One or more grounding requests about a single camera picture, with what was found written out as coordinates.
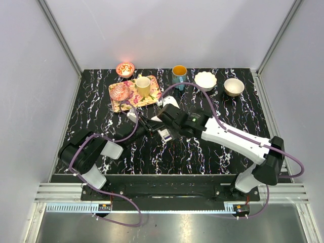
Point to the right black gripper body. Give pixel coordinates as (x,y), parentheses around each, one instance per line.
(173,132)

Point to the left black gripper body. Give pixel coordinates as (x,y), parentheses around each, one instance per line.
(144,128)

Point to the white remote control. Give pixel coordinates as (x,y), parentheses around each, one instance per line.
(163,131)

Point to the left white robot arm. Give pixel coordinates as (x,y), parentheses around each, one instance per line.
(84,149)

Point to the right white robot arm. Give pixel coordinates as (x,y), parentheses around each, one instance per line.
(265,154)

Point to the floral rectangular tray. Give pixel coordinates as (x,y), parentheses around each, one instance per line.
(134,98)

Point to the cream yellow cup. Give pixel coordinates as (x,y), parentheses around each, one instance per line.
(143,86)

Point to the pink glass bowl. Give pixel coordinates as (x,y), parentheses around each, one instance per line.
(120,93)

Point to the blue butterfly mug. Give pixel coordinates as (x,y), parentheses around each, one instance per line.
(179,75)

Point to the white scalloped bowl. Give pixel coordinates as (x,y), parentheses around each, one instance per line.
(205,80)

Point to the red orange patterned bowl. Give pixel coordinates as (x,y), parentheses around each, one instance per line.
(125,69)

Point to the cream floral small bowl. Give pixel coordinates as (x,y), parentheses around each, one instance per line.
(233,87)

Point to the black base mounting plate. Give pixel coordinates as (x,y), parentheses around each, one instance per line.
(165,193)

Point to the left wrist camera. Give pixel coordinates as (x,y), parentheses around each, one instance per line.
(132,115)

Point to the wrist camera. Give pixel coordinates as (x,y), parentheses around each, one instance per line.
(163,101)
(132,115)

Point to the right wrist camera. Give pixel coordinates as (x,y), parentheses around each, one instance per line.
(163,101)

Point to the aluminium frame post left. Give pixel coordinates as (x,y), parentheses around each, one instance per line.
(59,35)

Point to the aluminium frame post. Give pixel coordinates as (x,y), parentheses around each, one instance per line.
(59,35)
(280,33)

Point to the aluminium frame post right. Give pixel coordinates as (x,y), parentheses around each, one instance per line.
(280,33)

